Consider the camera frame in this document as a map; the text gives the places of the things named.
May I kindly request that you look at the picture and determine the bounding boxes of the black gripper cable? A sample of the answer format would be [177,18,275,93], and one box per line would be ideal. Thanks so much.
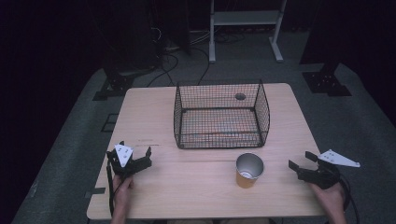
[106,157,116,217]
[338,175,361,224]

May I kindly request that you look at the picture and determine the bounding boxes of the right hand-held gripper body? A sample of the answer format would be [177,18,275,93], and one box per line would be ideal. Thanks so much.
[297,148,361,190]

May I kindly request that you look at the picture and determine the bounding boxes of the person's right hand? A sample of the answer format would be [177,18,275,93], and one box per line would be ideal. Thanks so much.
[308,181,347,217]

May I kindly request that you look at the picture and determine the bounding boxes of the orange paper cup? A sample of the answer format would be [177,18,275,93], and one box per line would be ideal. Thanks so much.
[234,152,265,189]

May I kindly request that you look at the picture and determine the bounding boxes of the person's left hand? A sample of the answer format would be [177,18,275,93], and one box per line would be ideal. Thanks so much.
[111,174,135,208]

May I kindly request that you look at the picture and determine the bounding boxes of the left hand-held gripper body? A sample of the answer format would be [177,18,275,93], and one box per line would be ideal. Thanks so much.
[106,143,153,181]

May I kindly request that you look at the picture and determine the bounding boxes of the black wire mesh basket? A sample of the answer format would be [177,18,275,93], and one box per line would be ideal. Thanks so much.
[173,79,271,150]

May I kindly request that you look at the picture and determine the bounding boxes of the black metal stand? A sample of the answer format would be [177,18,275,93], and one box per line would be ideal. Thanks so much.
[299,0,353,97]
[92,46,157,102]

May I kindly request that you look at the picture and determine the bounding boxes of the black tape strip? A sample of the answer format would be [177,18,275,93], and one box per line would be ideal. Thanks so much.
[84,187,106,199]

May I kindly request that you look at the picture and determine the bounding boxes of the black floor cables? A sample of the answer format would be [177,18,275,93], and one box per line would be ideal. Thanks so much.
[145,27,247,89]

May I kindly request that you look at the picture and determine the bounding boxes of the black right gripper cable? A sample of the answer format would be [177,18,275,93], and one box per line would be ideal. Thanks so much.
[338,175,361,224]

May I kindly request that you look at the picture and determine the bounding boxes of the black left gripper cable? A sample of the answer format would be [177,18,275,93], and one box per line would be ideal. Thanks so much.
[106,157,116,217]

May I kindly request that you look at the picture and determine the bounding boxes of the white metal table frame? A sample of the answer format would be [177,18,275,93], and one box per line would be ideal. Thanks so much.
[208,0,288,64]

